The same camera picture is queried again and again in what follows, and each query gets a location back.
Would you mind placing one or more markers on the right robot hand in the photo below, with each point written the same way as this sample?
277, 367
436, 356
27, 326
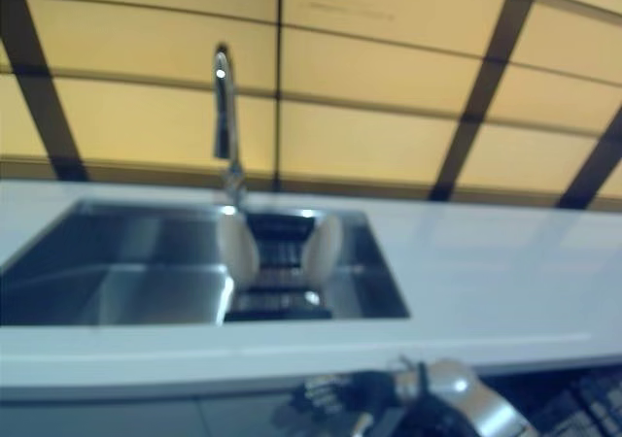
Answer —
350, 398

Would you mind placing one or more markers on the cream ceramic plate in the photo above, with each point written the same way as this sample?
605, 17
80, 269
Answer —
238, 247
323, 250

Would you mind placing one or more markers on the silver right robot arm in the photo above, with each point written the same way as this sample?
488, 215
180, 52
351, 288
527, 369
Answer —
466, 398

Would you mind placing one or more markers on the black steel sink drying rack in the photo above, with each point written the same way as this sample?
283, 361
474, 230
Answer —
279, 262

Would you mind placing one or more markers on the glossy white cabinet front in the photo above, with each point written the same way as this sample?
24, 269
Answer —
121, 417

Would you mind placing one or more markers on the stainless steel sink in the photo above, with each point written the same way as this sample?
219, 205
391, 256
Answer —
121, 262

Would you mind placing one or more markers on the chrome gooseneck faucet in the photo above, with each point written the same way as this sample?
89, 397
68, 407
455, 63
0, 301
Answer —
226, 116

